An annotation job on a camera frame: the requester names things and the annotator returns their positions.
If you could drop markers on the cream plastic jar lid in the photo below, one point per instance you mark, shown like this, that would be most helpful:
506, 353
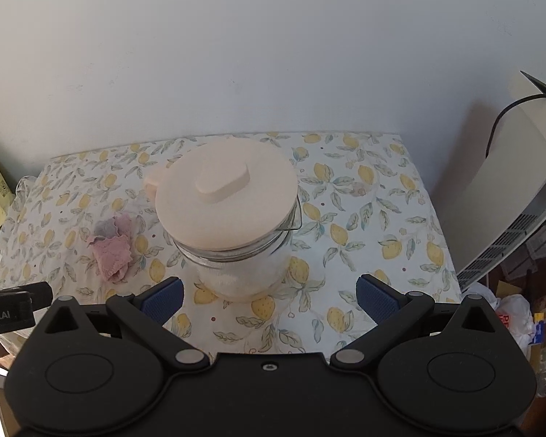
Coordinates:
218, 209

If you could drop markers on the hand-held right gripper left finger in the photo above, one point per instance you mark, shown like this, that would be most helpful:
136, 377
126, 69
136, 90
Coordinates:
166, 302

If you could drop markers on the lemon print tablecloth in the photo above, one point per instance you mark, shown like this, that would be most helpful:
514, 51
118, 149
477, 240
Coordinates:
368, 218

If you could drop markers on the glass jar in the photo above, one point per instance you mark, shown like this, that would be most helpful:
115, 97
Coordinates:
241, 273

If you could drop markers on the white plastic bag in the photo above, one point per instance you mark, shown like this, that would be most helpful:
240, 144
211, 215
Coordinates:
514, 305

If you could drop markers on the pink cloth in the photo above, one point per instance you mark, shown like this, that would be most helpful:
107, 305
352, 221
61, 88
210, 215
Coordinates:
111, 252

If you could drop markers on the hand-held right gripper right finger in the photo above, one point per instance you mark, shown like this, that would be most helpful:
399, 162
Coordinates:
377, 300

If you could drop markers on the white appliance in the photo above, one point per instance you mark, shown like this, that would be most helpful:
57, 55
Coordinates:
514, 200

